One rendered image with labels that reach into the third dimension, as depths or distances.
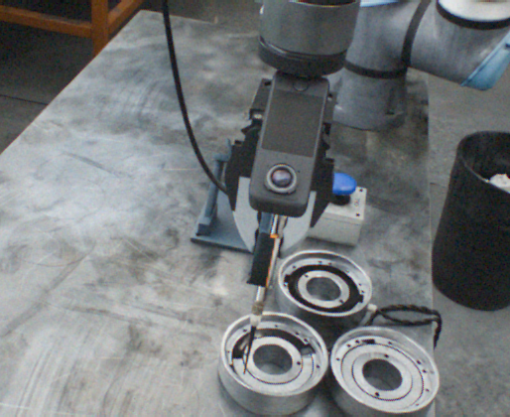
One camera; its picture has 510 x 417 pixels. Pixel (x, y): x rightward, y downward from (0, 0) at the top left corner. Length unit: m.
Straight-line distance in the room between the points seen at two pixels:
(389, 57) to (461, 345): 1.07
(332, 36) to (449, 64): 0.55
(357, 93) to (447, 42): 0.17
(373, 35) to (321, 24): 0.58
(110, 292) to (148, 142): 0.32
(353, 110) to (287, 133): 0.61
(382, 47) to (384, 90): 0.08
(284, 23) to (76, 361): 0.39
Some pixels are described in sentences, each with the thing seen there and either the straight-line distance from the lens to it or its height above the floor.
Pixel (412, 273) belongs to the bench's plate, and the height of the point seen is 0.80.
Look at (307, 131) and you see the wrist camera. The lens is 0.52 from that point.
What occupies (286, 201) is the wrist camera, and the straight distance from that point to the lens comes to 0.49.
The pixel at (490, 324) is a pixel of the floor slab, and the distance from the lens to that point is 2.08.
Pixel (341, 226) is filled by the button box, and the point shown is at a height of 0.83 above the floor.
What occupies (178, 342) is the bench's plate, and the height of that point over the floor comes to 0.80.
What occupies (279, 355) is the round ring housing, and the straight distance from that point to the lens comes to 0.71.
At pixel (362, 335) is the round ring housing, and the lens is 0.72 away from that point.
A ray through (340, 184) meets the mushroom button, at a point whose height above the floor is 0.87.
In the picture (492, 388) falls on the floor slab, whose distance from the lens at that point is 1.91.
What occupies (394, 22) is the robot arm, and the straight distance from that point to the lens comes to 1.07.
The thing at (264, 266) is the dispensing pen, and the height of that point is 0.93.
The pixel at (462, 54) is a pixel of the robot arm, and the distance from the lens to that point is 1.04.
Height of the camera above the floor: 1.34
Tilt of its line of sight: 37 degrees down
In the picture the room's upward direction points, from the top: 8 degrees clockwise
